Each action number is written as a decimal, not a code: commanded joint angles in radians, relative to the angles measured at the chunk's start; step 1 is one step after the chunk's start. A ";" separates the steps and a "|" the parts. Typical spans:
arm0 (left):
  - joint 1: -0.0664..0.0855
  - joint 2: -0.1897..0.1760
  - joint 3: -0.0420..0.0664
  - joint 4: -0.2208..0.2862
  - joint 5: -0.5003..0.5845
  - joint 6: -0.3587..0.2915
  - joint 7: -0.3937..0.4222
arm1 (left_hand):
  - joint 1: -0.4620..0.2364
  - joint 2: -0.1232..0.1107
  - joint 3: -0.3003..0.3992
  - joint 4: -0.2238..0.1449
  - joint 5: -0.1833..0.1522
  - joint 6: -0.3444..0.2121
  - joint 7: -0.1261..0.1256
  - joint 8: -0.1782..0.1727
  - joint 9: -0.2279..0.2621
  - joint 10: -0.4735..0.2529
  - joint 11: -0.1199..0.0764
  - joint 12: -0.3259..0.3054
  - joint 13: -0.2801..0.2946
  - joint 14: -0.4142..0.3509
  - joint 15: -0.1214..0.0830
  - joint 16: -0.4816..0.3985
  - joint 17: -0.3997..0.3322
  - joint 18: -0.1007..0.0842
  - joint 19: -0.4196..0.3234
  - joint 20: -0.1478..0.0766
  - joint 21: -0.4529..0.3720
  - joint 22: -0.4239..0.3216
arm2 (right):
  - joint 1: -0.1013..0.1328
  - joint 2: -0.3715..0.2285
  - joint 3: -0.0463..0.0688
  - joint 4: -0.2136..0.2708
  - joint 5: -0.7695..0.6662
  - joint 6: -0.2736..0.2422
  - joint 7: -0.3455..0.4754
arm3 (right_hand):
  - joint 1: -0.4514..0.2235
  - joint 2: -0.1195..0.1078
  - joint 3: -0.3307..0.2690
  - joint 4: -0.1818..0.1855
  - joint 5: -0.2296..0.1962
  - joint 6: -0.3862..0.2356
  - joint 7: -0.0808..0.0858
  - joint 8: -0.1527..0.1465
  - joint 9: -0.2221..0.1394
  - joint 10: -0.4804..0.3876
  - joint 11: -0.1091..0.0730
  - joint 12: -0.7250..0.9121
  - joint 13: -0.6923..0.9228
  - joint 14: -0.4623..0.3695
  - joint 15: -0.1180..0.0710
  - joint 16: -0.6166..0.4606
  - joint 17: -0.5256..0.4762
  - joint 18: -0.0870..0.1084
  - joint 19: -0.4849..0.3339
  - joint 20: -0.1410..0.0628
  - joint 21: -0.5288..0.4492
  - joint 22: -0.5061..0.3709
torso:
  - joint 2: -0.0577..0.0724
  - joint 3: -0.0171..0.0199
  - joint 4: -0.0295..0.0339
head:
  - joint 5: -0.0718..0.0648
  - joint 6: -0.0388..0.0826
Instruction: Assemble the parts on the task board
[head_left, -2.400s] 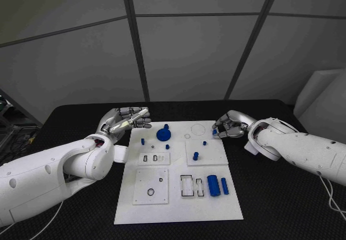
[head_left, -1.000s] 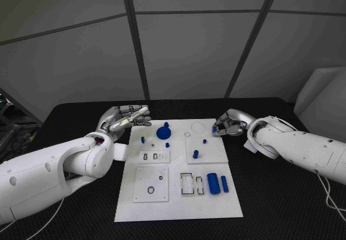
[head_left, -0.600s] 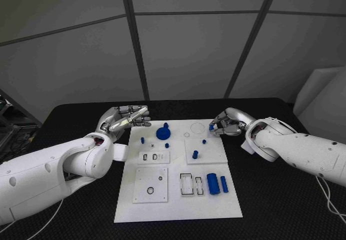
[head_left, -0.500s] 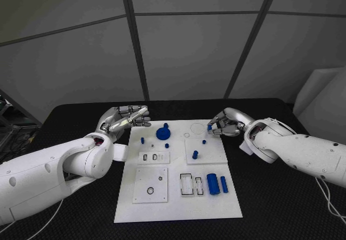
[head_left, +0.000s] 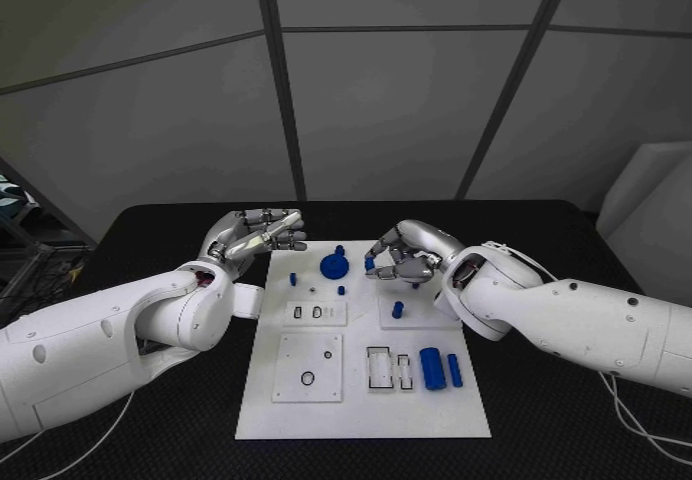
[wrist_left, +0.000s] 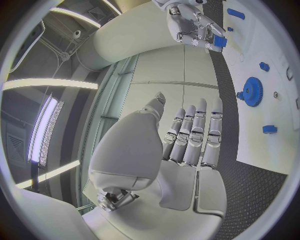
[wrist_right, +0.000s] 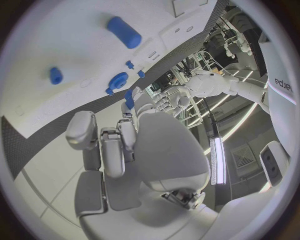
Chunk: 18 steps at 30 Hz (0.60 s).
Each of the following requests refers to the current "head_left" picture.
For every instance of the white task board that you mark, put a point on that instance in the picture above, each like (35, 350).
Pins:
(357, 416)

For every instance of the white leaning panel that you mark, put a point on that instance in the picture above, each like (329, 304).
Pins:
(638, 168)
(660, 255)

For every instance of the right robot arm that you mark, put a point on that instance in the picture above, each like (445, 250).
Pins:
(567, 318)

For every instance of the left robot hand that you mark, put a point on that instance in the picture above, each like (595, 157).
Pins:
(254, 240)

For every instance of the thin blue cylinder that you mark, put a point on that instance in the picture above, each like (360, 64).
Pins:
(455, 371)

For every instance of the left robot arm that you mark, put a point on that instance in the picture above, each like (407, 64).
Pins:
(81, 337)

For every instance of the thick blue cylinder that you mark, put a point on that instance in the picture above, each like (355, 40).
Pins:
(433, 369)

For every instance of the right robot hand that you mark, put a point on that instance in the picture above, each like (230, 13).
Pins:
(427, 236)

